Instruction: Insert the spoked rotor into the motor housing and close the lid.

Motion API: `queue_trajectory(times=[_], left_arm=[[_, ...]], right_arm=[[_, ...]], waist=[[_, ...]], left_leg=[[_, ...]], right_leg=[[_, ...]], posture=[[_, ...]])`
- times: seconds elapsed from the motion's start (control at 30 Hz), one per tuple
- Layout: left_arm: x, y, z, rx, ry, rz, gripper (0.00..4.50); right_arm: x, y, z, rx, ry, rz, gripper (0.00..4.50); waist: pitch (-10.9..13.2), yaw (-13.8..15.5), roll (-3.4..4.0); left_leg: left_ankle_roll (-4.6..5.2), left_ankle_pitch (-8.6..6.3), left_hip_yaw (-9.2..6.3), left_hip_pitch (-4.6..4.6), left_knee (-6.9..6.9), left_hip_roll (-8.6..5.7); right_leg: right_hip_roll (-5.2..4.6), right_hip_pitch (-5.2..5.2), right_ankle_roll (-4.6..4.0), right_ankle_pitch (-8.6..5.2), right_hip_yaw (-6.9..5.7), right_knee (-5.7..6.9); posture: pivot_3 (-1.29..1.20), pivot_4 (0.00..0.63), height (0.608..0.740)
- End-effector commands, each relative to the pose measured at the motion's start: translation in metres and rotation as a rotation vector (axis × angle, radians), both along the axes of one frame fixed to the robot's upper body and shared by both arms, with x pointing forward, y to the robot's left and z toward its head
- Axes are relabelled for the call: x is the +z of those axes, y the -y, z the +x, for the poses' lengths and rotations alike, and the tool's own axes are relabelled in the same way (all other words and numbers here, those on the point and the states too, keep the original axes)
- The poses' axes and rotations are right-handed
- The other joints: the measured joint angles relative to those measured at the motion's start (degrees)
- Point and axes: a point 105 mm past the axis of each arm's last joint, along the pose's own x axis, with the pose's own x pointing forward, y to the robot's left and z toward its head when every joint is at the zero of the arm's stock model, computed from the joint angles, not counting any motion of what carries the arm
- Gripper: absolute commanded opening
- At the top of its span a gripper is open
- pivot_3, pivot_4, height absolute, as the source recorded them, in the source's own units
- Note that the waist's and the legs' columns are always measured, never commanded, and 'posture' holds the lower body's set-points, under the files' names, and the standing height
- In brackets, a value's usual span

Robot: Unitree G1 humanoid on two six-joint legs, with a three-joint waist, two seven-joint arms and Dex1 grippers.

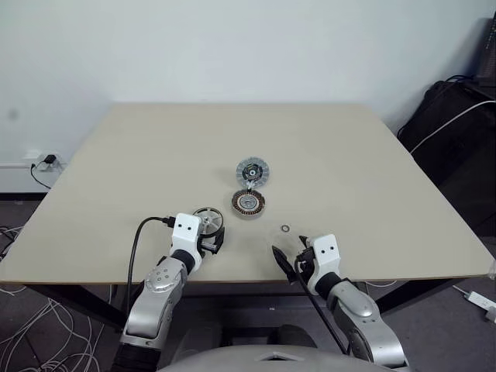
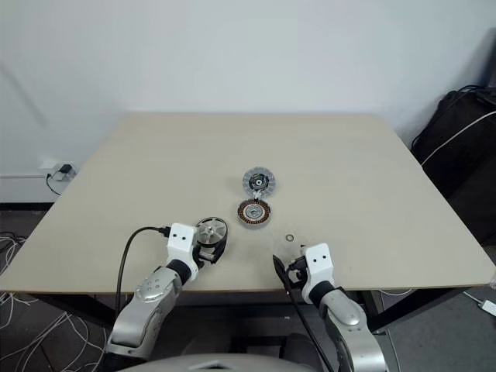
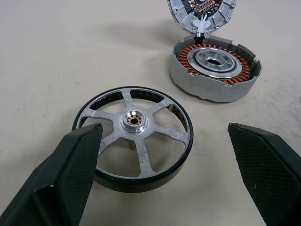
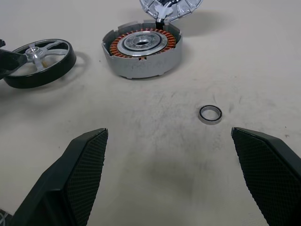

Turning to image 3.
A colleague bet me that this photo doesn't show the silver motor cover with circuit board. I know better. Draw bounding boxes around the silver motor cover with circuit board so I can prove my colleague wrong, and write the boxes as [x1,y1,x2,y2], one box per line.
[167,0,235,38]

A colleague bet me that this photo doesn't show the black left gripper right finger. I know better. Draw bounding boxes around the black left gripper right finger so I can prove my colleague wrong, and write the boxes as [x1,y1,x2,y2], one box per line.
[227,122,301,226]

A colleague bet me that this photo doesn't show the grey motor stator housing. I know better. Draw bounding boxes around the grey motor stator housing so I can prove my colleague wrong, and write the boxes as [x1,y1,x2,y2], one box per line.
[168,35,262,103]

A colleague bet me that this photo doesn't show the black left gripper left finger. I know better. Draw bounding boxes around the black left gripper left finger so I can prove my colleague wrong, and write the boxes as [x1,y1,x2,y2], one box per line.
[0,122,103,226]

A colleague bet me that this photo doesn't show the black-rimmed silver spoked rotor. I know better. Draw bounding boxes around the black-rimmed silver spoked rotor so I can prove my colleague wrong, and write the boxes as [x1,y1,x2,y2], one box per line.
[71,85,195,193]

